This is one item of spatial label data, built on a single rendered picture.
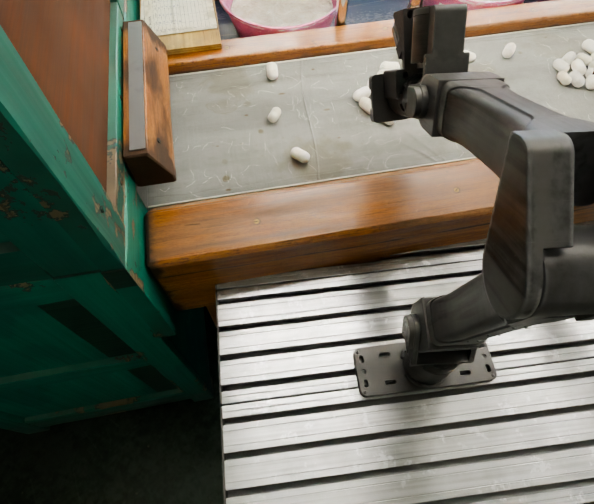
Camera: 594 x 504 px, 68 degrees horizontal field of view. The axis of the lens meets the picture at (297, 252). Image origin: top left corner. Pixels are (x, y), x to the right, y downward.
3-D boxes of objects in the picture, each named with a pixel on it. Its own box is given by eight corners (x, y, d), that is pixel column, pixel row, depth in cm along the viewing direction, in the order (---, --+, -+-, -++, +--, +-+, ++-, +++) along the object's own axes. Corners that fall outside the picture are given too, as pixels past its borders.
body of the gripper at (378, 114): (367, 75, 63) (384, 75, 56) (435, 66, 64) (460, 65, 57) (369, 122, 66) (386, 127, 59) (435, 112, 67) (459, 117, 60)
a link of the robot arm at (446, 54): (392, 13, 54) (422, -3, 43) (462, 10, 55) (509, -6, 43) (388, 112, 59) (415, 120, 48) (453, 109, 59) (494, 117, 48)
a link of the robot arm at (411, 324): (406, 310, 55) (415, 354, 53) (476, 306, 55) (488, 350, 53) (396, 326, 61) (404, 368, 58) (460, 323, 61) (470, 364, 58)
